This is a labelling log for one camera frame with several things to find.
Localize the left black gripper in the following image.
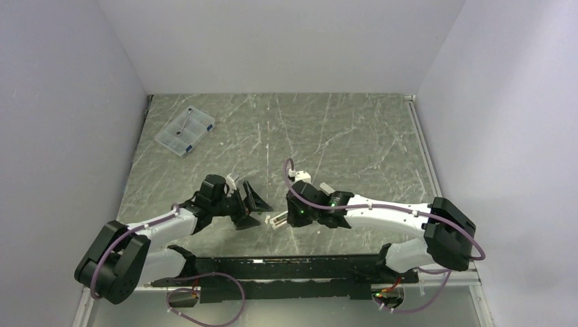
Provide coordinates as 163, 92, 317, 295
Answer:
211, 181, 272, 230

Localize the white remote control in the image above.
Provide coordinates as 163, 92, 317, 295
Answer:
268, 211, 288, 230

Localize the white battery cover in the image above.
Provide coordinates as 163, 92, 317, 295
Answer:
319, 182, 335, 195

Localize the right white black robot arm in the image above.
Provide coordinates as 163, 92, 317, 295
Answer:
286, 181, 477, 283

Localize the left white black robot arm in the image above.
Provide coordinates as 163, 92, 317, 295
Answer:
74, 174, 273, 305

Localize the clear plastic organizer box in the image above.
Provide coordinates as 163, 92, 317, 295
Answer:
154, 106, 215, 158

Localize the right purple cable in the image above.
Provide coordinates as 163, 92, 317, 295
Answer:
283, 157, 487, 315

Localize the purple cable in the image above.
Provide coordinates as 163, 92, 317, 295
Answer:
166, 271, 247, 327
283, 157, 487, 315

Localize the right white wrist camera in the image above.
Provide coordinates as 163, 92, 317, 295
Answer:
288, 169, 311, 184

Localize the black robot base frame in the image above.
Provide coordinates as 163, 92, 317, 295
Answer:
151, 254, 419, 304

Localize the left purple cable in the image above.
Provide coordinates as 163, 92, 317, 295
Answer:
166, 271, 247, 327

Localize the aluminium rail right edge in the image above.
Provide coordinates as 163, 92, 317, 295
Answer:
404, 95, 443, 197

